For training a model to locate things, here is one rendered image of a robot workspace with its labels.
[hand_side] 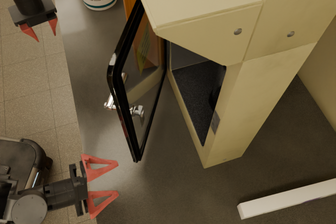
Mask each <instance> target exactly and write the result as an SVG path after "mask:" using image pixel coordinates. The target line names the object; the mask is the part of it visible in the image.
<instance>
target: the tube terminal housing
mask: <svg viewBox="0 0 336 224"><path fill-rule="evenodd" d="M262 1H263V4H262V6H261V9H260V12H259V15H258V18H257V20H256V23H255V26H254V29H253V31H252V34H251V37H250V40H249V43H248V45H247V48H246V51H245V54H244V56H243V59H242V61H241V62H239V63H236V64H232V65H228V66H226V73H225V76H224V80H223V83H222V86H221V90H220V93H219V96H218V100H217V103H216V106H215V110H216V112H217V114H218V116H219V118H220V122H219V124H218V127H217V130H216V133H215V135H214V132H213V130H212V128H211V123H212V120H211V123H210V127H209V130H208V133H207V137H206V140H205V143H204V146H201V143H200V141H199V138H198V136H197V134H196V131H195V129H194V126H193V124H192V121H191V119H190V116H189V114H188V111H187V109H186V106H185V104H184V101H183V99H182V96H181V94H180V91H179V89H178V87H177V84H176V82H175V79H174V77H173V74H172V70H171V41H170V66H169V69H168V68H167V76H168V79H169V81H170V84H171V87H172V89H173V92H174V94H175V97H176V99H177V102H178V104H179V107H180V109H181V112H182V115H183V117H184V120H185V122H186V125H187V127H188V130H189V132H190V135H191V137H192V140H193V143H194V145H195V148H196V150H197V153H198V155H199V158H200V160H201V163H202V165H203V168H204V169H206V168H209V167H212V166H215V165H218V164H221V163H224V162H227V161H230V160H233V159H236V158H239V157H241V156H242V155H243V153H244V152H245V150H246V149H247V147H248V146H249V144H250V143H251V141H252V140H253V138H254V137H255V135H256V134H257V132H258V131H259V129H260V128H261V126H262V125H263V123H264V122H265V120H266V119H267V117H268V116H269V114H270V113H271V111H272V110H273V108H274V107H275V105H276V104H277V102H278V101H279V99H280V98H281V96H282V95H283V93H284V92H285V90H286V89H287V87H288V86H289V84H290V83H291V81H292V80H293V78H294V77H295V75H296V74H297V72H298V71H299V69H300V68H301V66H302V65H303V63H304V62H305V60H306V59H307V57H308V56H309V54H310V53H311V51H312V50H313V48H314V47H315V45H316V44H317V42H318V40H319V39H320V37H321V36H322V34H323V33H324V31H325V30H326V28H327V27H328V25H329V24H330V22H331V21H332V19H333V18H334V16H335V15H336V0H262ZM215 110H214V113H215ZM214 113H213V116H214ZM212 119H213V117H212Z"/></svg>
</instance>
